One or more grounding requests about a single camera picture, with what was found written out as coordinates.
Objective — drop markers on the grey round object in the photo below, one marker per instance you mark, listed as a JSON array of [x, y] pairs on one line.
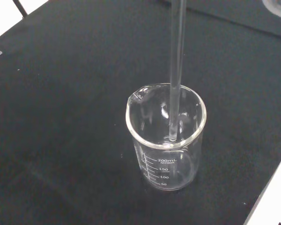
[[271, 8]]

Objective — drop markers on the white test tube rack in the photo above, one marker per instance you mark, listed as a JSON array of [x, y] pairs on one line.
[[276, 199]]

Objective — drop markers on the clear glass beaker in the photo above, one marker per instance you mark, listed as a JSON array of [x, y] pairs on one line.
[[168, 164]]

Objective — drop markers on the black cloth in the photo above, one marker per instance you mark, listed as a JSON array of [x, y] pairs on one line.
[[61, 117]]

